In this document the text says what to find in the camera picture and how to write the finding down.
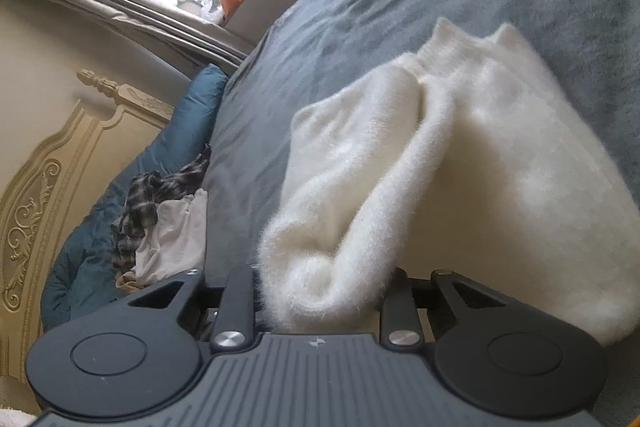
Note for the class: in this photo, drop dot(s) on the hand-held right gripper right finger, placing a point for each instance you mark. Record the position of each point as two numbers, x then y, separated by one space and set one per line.
400 302

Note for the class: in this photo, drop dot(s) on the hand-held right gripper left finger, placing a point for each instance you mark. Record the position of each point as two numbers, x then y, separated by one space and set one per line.
239 294

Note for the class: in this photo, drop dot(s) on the cream fleece sweater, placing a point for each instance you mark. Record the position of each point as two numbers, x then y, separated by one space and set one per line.
425 172

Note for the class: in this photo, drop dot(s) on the white shirt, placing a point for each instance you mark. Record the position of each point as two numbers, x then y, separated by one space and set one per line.
175 237

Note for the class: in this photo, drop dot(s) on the beige cloth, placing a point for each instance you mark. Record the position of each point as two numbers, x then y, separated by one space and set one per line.
127 282

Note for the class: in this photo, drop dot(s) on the plaid shirt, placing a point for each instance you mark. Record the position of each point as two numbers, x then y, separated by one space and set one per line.
150 202

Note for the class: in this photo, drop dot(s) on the teal pillow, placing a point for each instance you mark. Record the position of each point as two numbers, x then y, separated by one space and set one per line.
150 167

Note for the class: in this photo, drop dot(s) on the cream carved headboard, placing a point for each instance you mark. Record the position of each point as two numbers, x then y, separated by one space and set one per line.
50 187

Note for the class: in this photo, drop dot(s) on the grey bed blanket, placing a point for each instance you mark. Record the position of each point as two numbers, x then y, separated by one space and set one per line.
400 7

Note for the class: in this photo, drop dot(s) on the beige curtain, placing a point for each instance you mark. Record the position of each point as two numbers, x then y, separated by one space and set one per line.
125 12

